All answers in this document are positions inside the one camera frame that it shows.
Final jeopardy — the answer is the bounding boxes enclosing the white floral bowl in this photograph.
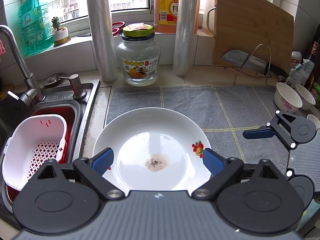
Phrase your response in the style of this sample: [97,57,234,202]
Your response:
[296,84,316,111]
[274,82,303,113]
[307,114,320,129]

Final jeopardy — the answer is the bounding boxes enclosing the bamboo cutting board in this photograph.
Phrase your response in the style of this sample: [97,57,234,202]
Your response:
[212,0,294,71]

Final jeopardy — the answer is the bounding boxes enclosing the white plastic bag roll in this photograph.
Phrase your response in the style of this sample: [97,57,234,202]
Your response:
[87,0,118,82]

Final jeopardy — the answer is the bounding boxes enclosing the white crumpled seasoning bag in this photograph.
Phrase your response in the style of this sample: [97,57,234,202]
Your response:
[285,59,315,88]

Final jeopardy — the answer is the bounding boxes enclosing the glass jar with green lid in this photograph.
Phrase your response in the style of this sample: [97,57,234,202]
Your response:
[116,23,161,87]

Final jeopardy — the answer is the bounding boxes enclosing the chrome kitchen faucet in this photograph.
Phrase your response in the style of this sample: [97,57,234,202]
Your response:
[1,25,46,107]

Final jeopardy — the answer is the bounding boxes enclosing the white floral bowl near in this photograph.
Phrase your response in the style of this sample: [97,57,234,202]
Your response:
[307,114,320,129]

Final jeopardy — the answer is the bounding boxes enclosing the metal wire rack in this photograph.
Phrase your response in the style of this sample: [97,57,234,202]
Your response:
[233,43,272,86]

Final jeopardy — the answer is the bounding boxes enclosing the white floral bowl far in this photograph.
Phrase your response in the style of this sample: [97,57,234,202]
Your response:
[296,84,316,111]

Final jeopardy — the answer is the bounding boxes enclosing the white plastic colander basket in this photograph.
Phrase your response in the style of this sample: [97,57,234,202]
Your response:
[2,114,68,192]

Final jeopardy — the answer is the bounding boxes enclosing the dark soy sauce bottle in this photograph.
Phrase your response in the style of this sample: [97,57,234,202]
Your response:
[304,25,320,90]

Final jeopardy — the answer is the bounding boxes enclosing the stainless steel sink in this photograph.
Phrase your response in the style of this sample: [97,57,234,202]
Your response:
[0,78,101,214]

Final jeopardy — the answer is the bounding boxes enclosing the red bowls on sill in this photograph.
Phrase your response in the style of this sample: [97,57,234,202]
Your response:
[112,21,125,36]

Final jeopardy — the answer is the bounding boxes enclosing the red plastic basin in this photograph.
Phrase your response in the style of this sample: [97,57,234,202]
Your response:
[6,106,77,203]

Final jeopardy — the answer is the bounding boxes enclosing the orange cooking wine jug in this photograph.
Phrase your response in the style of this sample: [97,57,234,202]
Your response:
[153,0,179,34]

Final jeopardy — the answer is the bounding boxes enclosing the small potted succulent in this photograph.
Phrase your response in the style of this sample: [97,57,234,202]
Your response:
[51,17,71,47]

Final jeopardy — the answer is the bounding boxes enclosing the green lidded sauce jar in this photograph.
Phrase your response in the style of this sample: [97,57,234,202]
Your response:
[310,82,320,104]

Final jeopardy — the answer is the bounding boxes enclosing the green dish soap bottle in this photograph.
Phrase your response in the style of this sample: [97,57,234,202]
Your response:
[18,0,54,55]

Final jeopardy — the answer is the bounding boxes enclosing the clear cling film roll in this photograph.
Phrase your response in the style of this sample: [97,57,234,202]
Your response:
[173,0,197,77]

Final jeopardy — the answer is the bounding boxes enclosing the steel sink soap dispenser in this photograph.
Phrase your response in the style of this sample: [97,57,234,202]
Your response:
[58,74,87,100]

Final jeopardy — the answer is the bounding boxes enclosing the white floral bowl middle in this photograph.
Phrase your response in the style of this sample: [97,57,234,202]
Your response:
[274,82,303,113]

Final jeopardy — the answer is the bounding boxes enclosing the grey checked dish mat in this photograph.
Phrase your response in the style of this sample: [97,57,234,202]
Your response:
[105,85,288,173]

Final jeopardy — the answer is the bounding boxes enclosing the white plate with stain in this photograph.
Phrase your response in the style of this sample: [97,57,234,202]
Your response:
[93,107,211,194]

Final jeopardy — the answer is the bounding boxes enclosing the kitchen cleaver knife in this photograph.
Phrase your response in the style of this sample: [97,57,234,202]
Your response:
[221,49,288,78]

